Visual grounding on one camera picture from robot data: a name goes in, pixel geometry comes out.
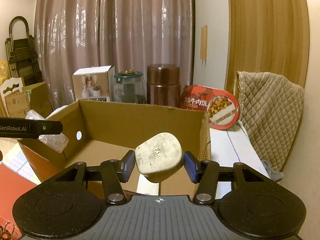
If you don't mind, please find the beige power adapter plug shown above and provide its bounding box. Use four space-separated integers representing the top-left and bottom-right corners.
134 132 183 176

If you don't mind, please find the clear plastic crinkled pack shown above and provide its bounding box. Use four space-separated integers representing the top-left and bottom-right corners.
25 110 69 153

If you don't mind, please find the flat cardboard pieces stack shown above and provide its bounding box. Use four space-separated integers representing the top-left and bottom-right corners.
1 77 53 118

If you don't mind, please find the brown cardboard box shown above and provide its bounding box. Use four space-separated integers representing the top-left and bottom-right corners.
18 100 211 181

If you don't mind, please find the yellow plastic bag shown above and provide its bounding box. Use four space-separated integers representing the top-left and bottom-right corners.
0 60 10 85

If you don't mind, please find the red printed desk mat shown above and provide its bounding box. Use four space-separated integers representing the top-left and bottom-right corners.
0 164 36 239

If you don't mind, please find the red instant rice bowl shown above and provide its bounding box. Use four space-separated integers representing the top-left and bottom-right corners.
180 85 239 130

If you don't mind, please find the folded black step ladder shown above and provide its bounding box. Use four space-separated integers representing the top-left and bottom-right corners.
5 16 43 86

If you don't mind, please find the glass jar green lid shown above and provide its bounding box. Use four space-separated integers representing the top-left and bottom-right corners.
113 70 146 104

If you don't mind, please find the grey cloth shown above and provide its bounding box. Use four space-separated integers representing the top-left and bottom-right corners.
261 160 284 182

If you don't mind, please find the brown metal thermos canister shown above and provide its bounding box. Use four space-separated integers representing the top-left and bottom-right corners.
146 63 181 107

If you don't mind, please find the white humidifier product box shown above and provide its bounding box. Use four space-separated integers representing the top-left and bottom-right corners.
72 66 115 102

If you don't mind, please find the beige quilted cushion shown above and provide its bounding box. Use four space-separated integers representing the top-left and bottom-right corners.
233 72 305 172

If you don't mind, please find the mauve shiny curtain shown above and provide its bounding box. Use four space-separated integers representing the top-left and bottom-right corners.
34 0 195 108

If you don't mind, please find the wooden door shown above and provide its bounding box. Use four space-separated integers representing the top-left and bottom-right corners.
225 0 310 92

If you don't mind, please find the copper wire napkin holder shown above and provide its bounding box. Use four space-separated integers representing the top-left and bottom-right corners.
0 222 15 240

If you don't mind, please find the wooden wall hook strip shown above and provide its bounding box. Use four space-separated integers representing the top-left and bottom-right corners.
200 25 208 64

